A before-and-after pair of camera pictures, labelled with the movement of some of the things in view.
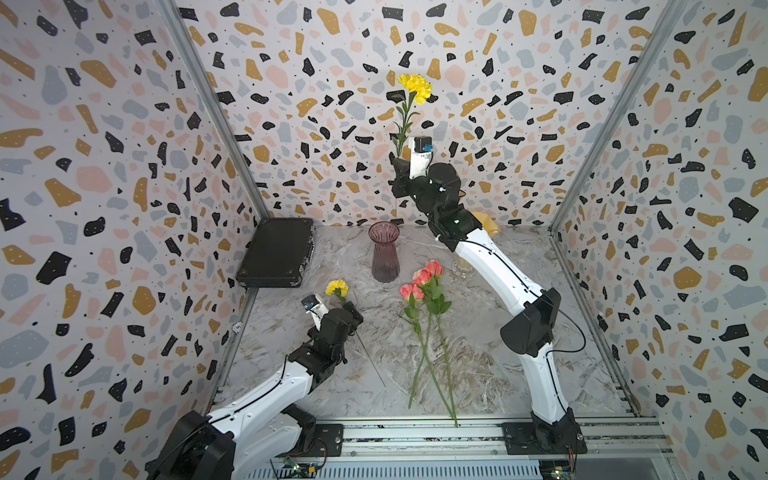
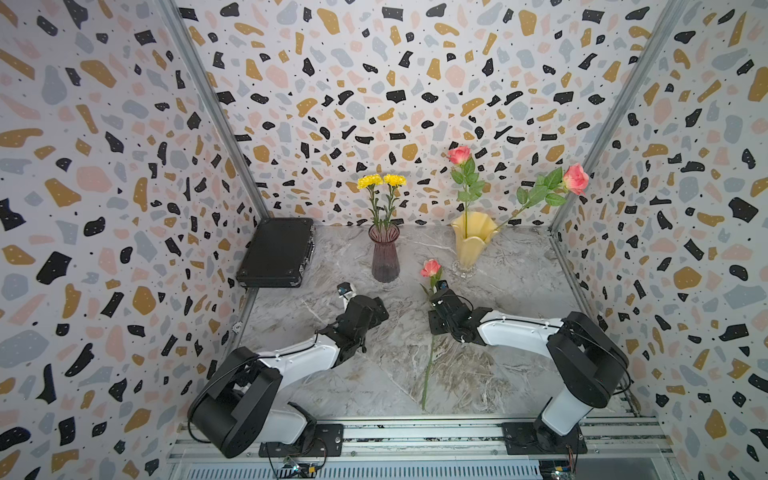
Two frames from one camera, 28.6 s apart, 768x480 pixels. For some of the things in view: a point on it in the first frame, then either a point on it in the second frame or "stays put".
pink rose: x=438 y=304 → x=552 y=187
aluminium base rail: x=478 y=437 stays put
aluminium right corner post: x=672 y=12 stays put
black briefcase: x=279 y=253 stays put
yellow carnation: x=418 y=86 → x=370 y=181
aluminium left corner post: x=216 y=107 stays put
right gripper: x=404 y=182 → x=432 y=317
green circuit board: x=304 y=470 stays put
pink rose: x=410 y=293 → x=460 y=155
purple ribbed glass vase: x=385 y=263 stays put
